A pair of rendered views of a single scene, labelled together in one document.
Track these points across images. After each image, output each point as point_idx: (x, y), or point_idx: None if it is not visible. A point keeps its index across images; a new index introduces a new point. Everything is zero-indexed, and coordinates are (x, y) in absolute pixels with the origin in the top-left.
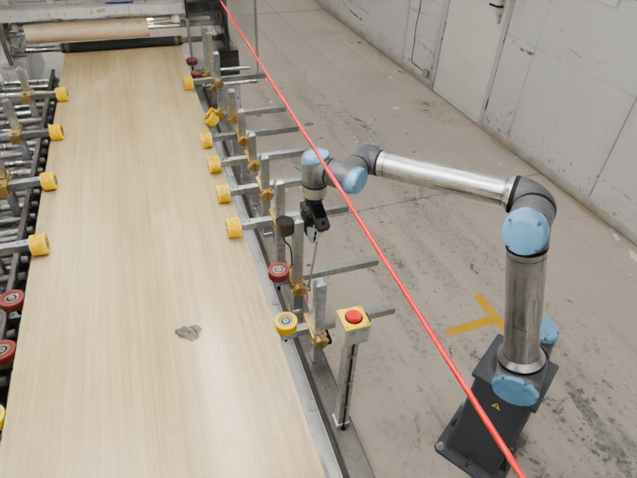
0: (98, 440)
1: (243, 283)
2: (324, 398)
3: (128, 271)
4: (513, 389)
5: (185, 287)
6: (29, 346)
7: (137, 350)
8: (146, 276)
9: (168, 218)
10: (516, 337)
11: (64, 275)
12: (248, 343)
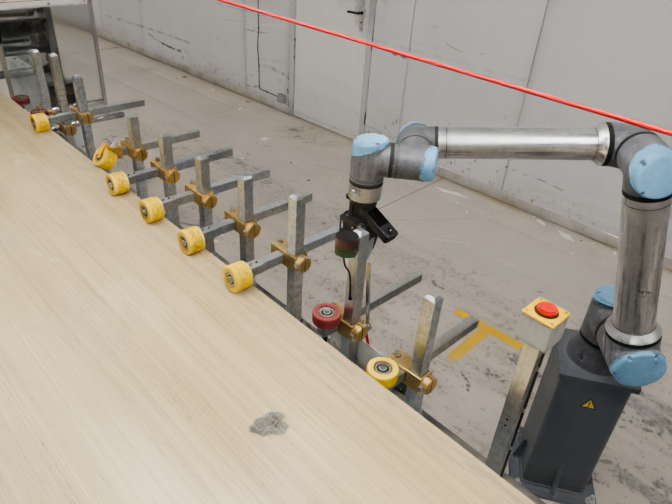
0: None
1: (294, 340)
2: None
3: (117, 373)
4: (641, 366)
5: (220, 369)
6: None
7: (212, 475)
8: (150, 371)
9: (128, 289)
10: (641, 303)
11: (11, 409)
12: (359, 411)
